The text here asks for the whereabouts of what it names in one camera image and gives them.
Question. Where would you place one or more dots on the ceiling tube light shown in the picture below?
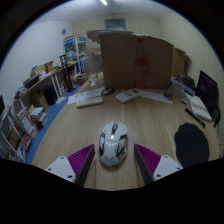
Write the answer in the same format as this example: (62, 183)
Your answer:
(103, 2)

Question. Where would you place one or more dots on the black office chair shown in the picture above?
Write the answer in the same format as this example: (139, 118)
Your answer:
(207, 90)

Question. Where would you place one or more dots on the flat white remote control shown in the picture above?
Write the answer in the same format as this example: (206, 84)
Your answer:
(89, 102)

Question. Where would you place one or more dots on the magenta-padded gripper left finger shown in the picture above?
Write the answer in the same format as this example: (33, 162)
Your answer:
(59, 166)

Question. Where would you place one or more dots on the white and black computer mouse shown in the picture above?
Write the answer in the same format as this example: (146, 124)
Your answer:
(112, 150)

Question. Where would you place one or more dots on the white paper sheet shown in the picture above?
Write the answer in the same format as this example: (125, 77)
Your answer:
(156, 96)
(83, 94)

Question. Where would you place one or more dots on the round wall clock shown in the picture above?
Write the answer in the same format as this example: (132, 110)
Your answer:
(64, 31)

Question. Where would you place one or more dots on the black mouse pad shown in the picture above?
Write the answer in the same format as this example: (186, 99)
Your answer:
(191, 145)

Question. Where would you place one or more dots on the cluttered shelf unit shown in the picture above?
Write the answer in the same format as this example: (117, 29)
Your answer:
(30, 100)

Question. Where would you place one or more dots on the blue and white display cabinet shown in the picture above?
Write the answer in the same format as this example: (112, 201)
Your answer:
(75, 50)

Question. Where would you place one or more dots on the door with top window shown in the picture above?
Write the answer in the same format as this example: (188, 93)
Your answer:
(115, 23)

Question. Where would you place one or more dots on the black marker pen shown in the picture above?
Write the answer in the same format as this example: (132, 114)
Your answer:
(195, 117)

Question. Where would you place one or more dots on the large brown cardboard box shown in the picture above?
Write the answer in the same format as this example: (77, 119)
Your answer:
(123, 61)

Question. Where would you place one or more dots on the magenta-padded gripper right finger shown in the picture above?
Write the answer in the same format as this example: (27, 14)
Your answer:
(166, 165)

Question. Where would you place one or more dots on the clear plastic jar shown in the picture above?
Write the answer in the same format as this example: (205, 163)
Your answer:
(91, 70)

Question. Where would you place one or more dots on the black eyeglasses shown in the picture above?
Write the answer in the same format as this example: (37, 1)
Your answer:
(108, 91)

